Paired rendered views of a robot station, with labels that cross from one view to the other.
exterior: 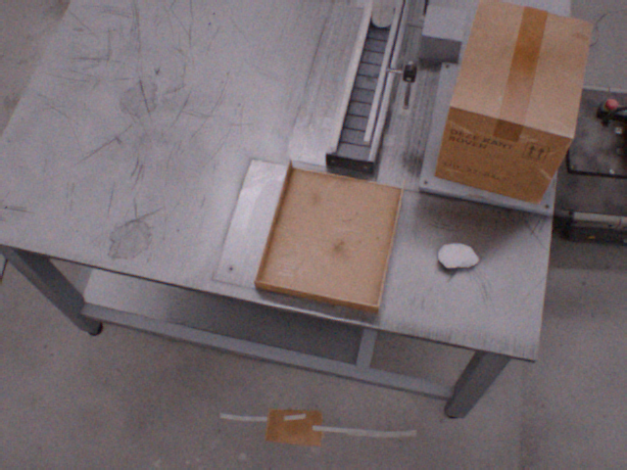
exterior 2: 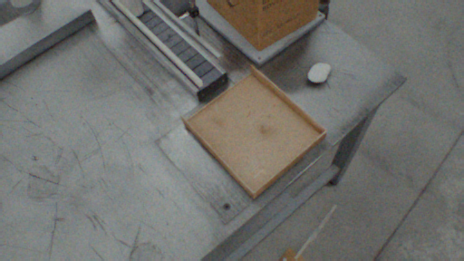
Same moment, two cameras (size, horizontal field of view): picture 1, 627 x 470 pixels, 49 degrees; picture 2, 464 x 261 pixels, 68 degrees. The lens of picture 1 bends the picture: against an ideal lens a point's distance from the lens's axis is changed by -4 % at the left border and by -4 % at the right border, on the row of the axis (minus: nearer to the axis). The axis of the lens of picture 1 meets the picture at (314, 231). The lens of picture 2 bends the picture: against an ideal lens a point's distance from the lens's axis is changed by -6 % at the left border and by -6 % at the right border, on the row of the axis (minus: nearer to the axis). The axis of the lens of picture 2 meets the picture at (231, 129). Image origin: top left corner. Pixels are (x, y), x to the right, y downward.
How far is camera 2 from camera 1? 76 cm
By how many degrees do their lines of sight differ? 23
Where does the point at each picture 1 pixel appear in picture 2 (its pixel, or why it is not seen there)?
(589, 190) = not seen: hidden behind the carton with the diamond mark
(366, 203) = (246, 96)
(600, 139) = not seen: hidden behind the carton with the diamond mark
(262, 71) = (101, 97)
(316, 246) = (253, 142)
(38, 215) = not seen: outside the picture
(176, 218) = (157, 218)
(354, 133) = (198, 70)
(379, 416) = (311, 218)
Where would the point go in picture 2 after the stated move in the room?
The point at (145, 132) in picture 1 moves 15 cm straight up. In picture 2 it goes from (71, 197) to (43, 175)
